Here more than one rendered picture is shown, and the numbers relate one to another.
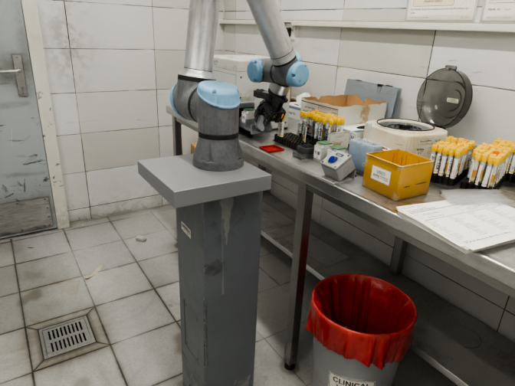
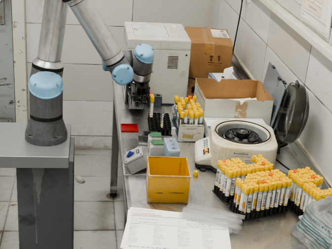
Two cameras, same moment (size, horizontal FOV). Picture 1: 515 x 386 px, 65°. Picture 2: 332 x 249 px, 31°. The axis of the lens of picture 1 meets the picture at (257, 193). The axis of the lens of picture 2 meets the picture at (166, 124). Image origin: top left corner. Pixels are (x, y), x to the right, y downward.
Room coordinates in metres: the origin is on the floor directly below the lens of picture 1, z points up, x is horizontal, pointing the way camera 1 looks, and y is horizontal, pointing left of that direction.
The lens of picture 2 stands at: (-0.43, -1.08, 1.86)
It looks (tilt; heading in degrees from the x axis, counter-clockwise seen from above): 24 degrees down; 25
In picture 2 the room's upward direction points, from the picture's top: 4 degrees clockwise
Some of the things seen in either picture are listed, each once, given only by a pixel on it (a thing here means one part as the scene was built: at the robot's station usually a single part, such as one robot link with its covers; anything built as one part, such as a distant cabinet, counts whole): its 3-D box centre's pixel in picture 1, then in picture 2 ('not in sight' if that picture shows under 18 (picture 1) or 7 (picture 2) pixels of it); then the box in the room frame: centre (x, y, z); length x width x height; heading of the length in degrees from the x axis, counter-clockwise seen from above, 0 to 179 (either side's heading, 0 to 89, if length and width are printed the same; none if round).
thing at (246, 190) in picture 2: (493, 176); (244, 202); (1.09, -0.66, 0.93); 0.02 x 0.02 x 0.11
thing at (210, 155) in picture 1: (218, 147); (46, 124); (1.15, 0.12, 0.97); 0.15 x 0.15 x 0.10
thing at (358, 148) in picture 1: (364, 157); (171, 157); (1.25, -0.34, 0.92); 0.10 x 0.07 x 0.10; 35
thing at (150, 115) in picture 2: (295, 130); (160, 113); (1.56, -0.14, 0.93); 0.17 x 0.09 x 0.11; 31
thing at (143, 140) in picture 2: (306, 151); (149, 138); (1.40, -0.17, 0.89); 0.09 x 0.05 x 0.04; 122
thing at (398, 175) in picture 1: (396, 173); (167, 179); (1.10, -0.40, 0.93); 0.13 x 0.13 x 0.10; 30
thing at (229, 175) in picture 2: (454, 167); (228, 186); (1.16, -0.58, 0.93); 0.02 x 0.02 x 0.11
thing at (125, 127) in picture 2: (271, 148); (129, 127); (1.46, -0.05, 0.88); 0.07 x 0.07 x 0.01; 34
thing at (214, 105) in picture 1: (217, 106); (46, 93); (1.15, 0.12, 1.08); 0.13 x 0.12 x 0.14; 38
